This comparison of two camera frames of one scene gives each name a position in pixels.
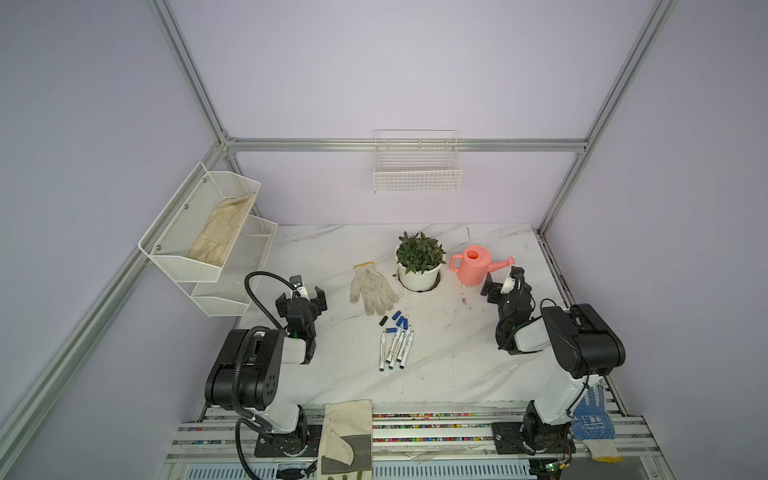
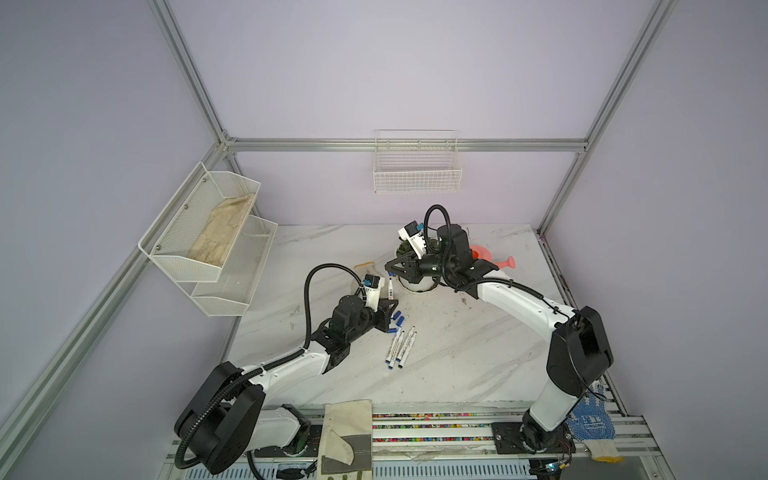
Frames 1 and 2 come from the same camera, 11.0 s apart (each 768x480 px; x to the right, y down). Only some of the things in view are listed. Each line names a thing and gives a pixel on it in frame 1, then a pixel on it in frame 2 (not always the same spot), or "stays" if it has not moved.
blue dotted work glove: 593,424 stays
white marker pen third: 404,344 stays
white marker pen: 397,349 stays
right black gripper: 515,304 → 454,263
